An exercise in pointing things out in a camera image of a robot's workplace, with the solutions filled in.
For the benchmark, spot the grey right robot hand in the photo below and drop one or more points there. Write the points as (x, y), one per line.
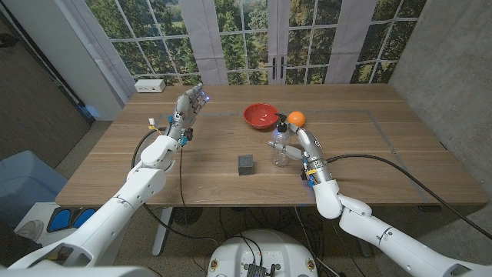
(313, 154)

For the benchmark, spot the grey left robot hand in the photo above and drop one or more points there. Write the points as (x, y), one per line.
(184, 109)

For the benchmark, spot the clear pump dispenser bottle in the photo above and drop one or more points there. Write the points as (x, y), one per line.
(281, 126)

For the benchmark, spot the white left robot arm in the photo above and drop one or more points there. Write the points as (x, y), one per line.
(115, 215)

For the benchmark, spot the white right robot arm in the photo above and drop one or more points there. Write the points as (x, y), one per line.
(384, 238)

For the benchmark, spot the red bowl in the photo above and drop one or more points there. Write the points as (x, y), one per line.
(260, 115)

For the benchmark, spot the dark grey block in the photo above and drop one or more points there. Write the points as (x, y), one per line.
(245, 165)

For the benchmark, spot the orange fruit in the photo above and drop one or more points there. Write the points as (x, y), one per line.
(296, 117)

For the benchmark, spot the white power strip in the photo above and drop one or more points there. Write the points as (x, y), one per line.
(150, 85)

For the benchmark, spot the printed window backdrop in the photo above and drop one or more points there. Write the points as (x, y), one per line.
(246, 38)

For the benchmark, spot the black round fan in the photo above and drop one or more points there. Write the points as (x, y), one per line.
(188, 215)

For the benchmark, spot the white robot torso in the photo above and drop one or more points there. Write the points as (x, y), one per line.
(261, 250)

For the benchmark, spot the grey table leg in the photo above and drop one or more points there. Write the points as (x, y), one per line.
(366, 250)

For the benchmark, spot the white table leg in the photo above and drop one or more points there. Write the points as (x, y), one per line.
(161, 234)

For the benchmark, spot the black torso electronics module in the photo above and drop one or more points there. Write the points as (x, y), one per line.
(255, 271)

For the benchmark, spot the black foot pedal blue pads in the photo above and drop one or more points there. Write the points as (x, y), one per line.
(73, 219)

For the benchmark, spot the blue-grey bin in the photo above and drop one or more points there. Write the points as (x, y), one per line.
(27, 181)

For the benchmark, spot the white sneaker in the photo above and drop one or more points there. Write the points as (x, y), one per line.
(30, 229)

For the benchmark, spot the dark trouser leg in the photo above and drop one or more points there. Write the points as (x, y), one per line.
(17, 246)

